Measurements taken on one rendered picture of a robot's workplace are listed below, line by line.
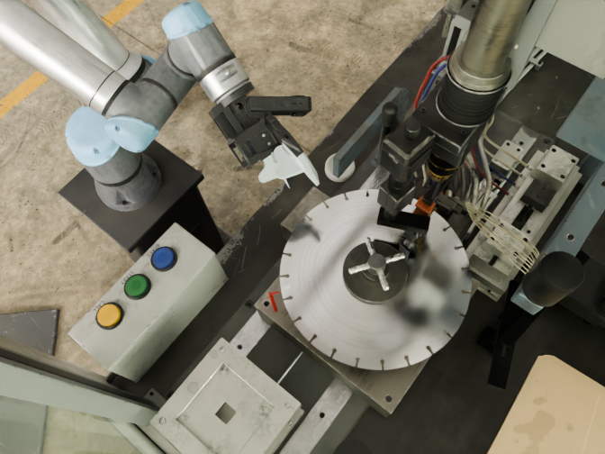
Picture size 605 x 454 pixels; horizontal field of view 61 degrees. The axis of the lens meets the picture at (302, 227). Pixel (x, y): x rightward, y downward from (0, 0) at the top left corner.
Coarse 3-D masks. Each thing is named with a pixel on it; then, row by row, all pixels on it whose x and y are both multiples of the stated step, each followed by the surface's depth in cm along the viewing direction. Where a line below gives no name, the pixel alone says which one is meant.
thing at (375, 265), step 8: (368, 240) 86; (368, 248) 86; (376, 256) 84; (392, 256) 85; (400, 256) 85; (368, 264) 84; (376, 264) 84; (384, 264) 84; (352, 272) 84; (376, 272) 85; (384, 280) 83; (384, 288) 82
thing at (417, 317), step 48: (288, 240) 92; (336, 240) 92; (384, 240) 91; (432, 240) 91; (288, 288) 88; (336, 288) 88; (432, 288) 87; (336, 336) 84; (384, 336) 84; (432, 336) 84
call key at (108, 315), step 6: (108, 306) 93; (114, 306) 93; (102, 312) 92; (108, 312) 92; (114, 312) 92; (120, 312) 93; (102, 318) 92; (108, 318) 92; (114, 318) 92; (102, 324) 92; (108, 324) 92
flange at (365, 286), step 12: (360, 252) 89; (384, 252) 89; (396, 252) 89; (348, 264) 89; (360, 264) 88; (396, 264) 88; (348, 276) 88; (360, 276) 88; (372, 276) 86; (396, 276) 87; (348, 288) 87; (360, 288) 87; (372, 288) 87; (396, 288) 86; (372, 300) 86; (384, 300) 86
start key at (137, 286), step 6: (138, 276) 95; (132, 282) 95; (138, 282) 95; (144, 282) 95; (126, 288) 94; (132, 288) 94; (138, 288) 94; (144, 288) 94; (132, 294) 94; (138, 294) 94
